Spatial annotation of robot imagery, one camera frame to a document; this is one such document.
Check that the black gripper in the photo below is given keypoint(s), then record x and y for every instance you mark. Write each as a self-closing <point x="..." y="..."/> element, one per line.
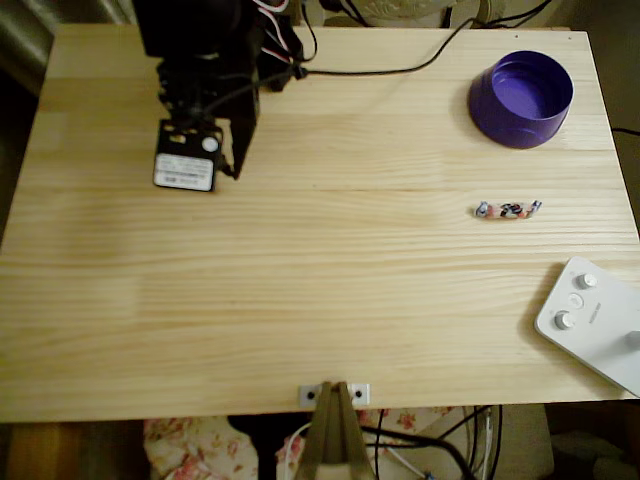
<point x="243" y="135"/>

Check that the candy white blue red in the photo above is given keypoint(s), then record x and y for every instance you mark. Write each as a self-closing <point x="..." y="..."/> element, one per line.
<point x="507" y="210"/>

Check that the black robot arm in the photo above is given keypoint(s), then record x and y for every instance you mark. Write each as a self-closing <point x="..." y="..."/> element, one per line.
<point x="190" y="25"/>

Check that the purple plastic bowl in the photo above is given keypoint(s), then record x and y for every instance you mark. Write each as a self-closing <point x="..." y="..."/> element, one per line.
<point x="520" y="95"/>

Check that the grey beige curtain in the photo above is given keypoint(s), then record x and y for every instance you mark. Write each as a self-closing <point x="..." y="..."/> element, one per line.
<point x="25" y="45"/>

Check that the floral pink cloth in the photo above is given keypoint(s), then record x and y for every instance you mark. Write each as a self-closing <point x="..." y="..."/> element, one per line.
<point x="190" y="450"/>

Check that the white lamp base with knobs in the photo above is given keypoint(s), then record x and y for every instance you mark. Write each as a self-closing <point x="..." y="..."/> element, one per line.
<point x="595" y="325"/>

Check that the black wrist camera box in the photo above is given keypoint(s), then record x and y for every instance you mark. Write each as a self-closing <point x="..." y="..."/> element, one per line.
<point x="180" y="150"/>

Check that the silver corner bracket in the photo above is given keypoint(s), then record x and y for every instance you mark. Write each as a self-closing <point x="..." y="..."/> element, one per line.
<point x="360" y="393"/>

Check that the aluminium extrusion camera post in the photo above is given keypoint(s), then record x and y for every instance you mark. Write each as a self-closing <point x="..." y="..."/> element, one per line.
<point x="332" y="440"/>

